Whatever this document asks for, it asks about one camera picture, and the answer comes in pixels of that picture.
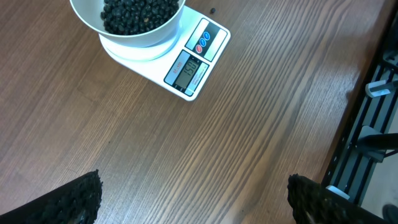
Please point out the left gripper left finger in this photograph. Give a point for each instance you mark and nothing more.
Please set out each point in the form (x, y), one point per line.
(75, 202)

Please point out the white digital kitchen scale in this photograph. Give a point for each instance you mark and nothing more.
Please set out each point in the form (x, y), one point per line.
(182, 62)

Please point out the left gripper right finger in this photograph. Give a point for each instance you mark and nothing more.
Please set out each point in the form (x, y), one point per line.
(312, 203)

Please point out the black beans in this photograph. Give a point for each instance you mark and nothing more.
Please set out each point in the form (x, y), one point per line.
(132, 17)

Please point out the white bowl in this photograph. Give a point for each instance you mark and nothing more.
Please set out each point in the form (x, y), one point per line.
(89, 12)

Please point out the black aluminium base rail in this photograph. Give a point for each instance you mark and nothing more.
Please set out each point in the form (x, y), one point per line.
(349, 169)

